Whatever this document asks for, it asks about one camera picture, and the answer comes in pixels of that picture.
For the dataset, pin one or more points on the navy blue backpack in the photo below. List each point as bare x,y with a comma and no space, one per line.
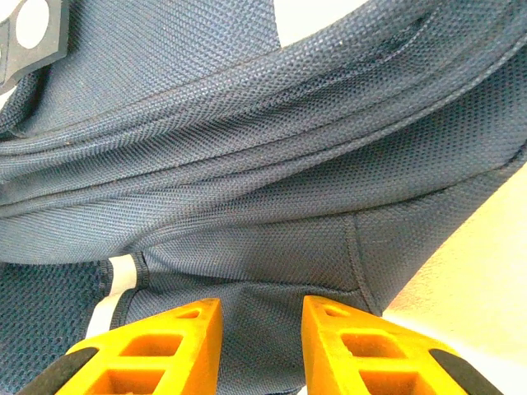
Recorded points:
247,164

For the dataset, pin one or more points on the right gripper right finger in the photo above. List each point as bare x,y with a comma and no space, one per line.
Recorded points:
325,354

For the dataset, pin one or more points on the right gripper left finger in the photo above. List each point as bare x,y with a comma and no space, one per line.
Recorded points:
197,354

